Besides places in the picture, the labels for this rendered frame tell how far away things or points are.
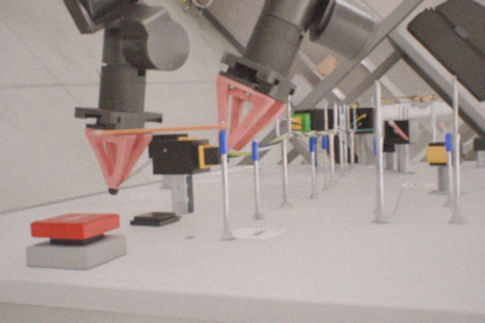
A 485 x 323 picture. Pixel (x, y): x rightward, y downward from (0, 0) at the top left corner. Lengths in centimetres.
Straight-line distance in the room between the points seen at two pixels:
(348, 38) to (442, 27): 100
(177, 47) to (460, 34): 110
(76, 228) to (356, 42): 38
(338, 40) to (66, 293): 40
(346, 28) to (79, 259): 38
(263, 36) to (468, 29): 107
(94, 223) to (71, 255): 3
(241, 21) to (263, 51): 783
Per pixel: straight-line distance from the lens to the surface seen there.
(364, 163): 139
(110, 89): 68
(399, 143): 109
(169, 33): 62
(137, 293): 36
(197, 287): 35
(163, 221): 59
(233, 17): 847
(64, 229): 43
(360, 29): 64
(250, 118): 60
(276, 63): 61
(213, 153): 62
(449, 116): 375
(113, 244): 45
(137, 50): 63
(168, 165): 64
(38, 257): 45
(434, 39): 162
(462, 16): 163
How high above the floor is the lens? 135
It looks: 17 degrees down
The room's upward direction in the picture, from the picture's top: 45 degrees clockwise
